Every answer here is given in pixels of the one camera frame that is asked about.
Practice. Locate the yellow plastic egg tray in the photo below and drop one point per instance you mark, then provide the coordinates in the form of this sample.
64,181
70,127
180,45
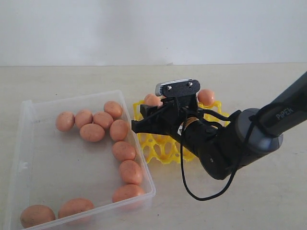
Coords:
164,148

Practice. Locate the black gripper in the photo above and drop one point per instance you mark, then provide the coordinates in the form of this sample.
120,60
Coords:
167,120

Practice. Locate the brown egg second row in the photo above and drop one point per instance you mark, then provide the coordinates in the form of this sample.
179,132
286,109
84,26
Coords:
92,132

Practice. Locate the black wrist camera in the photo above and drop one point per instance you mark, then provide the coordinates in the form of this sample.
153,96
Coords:
180,92

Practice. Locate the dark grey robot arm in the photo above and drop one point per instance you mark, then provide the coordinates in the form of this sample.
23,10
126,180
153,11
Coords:
222,143

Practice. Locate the clear plastic box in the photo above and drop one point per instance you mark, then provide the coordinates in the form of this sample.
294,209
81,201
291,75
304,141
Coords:
52,167

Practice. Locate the brown egg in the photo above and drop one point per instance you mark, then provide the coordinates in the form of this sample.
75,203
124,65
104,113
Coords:
206,97
126,192
75,206
123,151
36,215
83,117
130,172
119,130
114,109
65,121
103,119
152,100

